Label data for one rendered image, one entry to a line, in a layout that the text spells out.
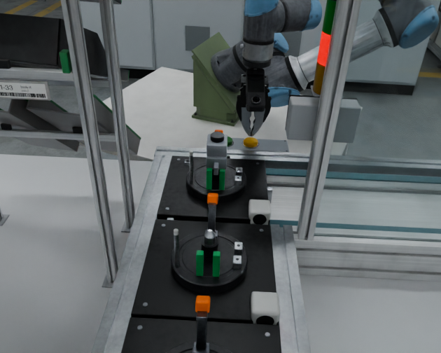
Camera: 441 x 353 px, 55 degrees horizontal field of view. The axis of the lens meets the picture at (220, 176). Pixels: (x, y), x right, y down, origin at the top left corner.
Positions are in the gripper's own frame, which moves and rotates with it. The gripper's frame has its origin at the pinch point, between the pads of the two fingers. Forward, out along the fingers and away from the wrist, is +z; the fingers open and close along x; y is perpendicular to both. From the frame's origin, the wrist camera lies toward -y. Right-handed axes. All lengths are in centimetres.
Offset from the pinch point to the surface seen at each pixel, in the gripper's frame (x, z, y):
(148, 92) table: 39, 14, 56
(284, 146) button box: -9.5, 3.4, -0.1
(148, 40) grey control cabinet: 82, 61, 282
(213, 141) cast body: 9.2, -9.8, -23.2
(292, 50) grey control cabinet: -47, 63, 276
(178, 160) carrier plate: 18.3, 2.5, -11.9
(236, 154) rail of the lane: 3.6, 3.8, -5.3
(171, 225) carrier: 16.9, 2.5, -36.7
